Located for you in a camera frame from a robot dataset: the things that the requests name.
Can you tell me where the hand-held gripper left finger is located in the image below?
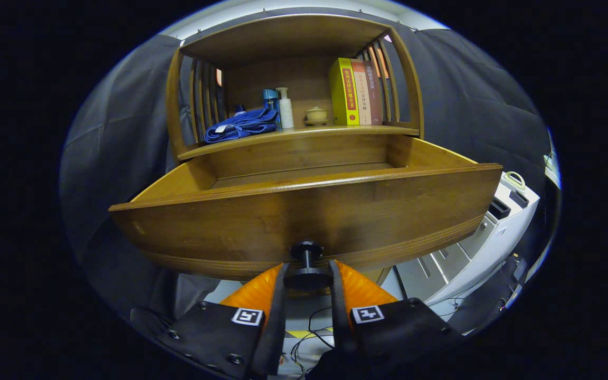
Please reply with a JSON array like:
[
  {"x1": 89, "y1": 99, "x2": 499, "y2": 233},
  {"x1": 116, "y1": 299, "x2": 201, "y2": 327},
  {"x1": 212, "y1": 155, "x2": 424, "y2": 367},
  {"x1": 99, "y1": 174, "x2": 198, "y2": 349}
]
[{"x1": 130, "y1": 262, "x2": 290, "y2": 380}]

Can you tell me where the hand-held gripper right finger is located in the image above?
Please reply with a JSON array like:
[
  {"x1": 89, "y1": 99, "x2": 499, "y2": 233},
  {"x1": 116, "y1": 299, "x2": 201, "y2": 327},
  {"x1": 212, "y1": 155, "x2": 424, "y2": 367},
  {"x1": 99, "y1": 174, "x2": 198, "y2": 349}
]
[{"x1": 328, "y1": 259, "x2": 466, "y2": 380}]

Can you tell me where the wooden drawer with black knob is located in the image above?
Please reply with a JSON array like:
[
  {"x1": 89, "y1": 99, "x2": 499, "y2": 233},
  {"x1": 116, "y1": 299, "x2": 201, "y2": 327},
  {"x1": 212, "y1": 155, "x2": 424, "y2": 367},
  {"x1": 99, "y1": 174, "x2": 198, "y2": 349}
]
[{"x1": 109, "y1": 135, "x2": 504, "y2": 291}]

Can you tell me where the white side cabinet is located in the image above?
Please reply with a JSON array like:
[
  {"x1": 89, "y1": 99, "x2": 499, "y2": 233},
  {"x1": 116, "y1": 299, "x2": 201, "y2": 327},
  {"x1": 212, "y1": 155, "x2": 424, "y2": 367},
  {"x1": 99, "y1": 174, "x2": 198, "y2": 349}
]
[{"x1": 394, "y1": 172, "x2": 540, "y2": 307}]

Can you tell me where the wooden countertop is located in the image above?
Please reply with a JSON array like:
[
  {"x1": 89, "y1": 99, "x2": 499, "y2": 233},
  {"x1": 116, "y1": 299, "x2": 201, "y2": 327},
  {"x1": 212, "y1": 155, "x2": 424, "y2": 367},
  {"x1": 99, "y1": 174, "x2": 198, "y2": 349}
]
[{"x1": 177, "y1": 124, "x2": 421, "y2": 160}]

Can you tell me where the blue folded towel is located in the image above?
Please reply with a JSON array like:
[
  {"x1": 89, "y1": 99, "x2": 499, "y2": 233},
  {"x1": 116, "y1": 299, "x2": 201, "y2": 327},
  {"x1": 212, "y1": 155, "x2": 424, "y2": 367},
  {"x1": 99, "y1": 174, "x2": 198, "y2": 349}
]
[{"x1": 204, "y1": 107, "x2": 279, "y2": 144}]

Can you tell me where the beige lidded teacup with saucer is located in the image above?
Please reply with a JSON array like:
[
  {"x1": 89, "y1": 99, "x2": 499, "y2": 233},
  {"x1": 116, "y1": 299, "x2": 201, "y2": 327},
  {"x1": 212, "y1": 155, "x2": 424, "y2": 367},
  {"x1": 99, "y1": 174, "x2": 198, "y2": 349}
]
[{"x1": 305, "y1": 107, "x2": 330, "y2": 126}]

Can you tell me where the white pump bottle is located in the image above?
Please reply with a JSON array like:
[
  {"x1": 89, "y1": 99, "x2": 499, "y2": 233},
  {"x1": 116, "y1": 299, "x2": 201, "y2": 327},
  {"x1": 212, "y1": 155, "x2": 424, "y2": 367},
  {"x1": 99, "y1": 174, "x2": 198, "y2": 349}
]
[{"x1": 276, "y1": 87, "x2": 295, "y2": 129}]

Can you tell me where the blue translucent bottle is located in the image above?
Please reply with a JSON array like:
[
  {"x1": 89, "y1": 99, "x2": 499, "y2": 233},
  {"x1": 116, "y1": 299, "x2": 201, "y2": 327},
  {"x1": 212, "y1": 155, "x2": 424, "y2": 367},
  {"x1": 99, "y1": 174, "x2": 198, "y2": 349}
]
[{"x1": 262, "y1": 89, "x2": 282, "y2": 130}]

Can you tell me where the thick yellow book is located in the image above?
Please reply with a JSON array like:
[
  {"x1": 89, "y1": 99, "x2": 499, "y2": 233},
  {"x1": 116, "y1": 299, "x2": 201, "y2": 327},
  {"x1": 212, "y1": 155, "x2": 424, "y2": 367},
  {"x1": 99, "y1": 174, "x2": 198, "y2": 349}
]
[{"x1": 328, "y1": 58, "x2": 360, "y2": 126}]

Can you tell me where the orange and cream book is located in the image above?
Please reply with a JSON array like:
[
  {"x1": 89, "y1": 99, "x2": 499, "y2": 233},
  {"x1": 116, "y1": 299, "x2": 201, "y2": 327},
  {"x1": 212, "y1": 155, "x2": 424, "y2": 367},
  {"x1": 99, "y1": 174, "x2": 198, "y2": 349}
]
[{"x1": 350, "y1": 59, "x2": 372, "y2": 126}]

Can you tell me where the brown book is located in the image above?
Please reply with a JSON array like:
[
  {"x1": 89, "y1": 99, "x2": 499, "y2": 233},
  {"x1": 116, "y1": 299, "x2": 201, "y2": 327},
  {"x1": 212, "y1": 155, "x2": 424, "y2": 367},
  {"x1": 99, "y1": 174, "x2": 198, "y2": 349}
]
[{"x1": 363, "y1": 60, "x2": 384, "y2": 125}]

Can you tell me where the white device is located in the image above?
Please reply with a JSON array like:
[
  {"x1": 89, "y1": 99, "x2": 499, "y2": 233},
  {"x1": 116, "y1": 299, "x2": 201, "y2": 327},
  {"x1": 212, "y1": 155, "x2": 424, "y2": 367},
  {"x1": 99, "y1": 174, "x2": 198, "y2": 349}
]
[{"x1": 544, "y1": 153, "x2": 561, "y2": 188}]

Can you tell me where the black floor cable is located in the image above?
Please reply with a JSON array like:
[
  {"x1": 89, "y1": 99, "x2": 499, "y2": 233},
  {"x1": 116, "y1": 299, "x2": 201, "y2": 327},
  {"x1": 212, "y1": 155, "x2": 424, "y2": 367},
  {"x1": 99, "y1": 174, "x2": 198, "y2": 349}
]
[{"x1": 288, "y1": 306, "x2": 336, "y2": 378}]

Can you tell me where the black bracket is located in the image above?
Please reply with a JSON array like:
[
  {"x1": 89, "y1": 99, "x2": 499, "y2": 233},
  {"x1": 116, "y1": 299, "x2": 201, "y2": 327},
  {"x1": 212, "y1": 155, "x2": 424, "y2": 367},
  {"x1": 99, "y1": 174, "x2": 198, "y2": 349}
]
[{"x1": 488, "y1": 197, "x2": 511, "y2": 221}]

